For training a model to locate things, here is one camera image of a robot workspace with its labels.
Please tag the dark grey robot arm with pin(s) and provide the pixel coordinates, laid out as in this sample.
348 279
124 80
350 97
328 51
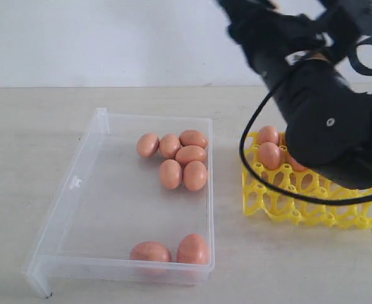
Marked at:
329 126

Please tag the yellow plastic egg tray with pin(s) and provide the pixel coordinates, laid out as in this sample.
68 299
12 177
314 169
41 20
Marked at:
279 208

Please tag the clear plastic container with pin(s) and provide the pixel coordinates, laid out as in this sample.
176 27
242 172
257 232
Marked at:
111 199

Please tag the brown egg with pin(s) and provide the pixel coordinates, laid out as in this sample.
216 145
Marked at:
270 155
268 134
193 249
169 146
192 137
153 252
195 175
148 145
296 166
170 173
190 153

